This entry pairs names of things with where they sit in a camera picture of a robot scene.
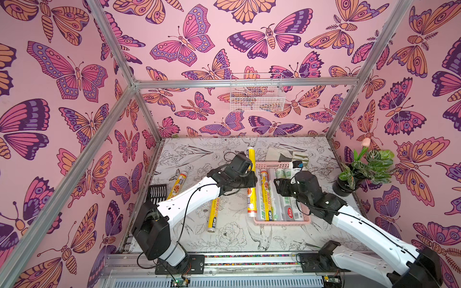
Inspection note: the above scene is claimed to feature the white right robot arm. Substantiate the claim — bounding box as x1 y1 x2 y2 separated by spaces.
274 170 443 288

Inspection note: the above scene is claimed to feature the green striped folded cloth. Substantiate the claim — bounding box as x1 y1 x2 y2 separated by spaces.
265 147 309 170

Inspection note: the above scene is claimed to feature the yellow red wrap roll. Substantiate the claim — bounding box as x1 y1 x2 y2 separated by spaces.
247 146 257 218

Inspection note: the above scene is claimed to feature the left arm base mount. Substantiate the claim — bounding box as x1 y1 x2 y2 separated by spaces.
155 254 205 275

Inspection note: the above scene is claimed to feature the potted green plant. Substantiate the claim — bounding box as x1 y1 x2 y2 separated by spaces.
333 138 394 197

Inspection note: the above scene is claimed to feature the pink plastic basket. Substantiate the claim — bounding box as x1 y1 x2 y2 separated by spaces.
253 162 311 226

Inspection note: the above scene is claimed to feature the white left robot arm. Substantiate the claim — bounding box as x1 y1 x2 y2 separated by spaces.
132 153 257 267

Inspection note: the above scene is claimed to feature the black slotted scoop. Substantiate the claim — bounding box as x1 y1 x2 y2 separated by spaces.
146 184 168 204

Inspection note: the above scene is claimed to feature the white green wrap roll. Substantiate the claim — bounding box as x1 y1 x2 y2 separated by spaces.
284 168 304 222

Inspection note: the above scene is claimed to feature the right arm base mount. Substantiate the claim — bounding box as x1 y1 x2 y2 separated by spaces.
296 240 349 273

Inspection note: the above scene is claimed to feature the yellow blue label roll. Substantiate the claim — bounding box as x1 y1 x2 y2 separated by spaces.
207 198 220 233

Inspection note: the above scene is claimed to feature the white wire wall basket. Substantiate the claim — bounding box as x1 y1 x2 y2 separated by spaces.
228 78 286 113

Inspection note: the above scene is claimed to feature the aluminium front rail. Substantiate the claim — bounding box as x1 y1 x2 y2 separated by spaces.
97 250 411 288

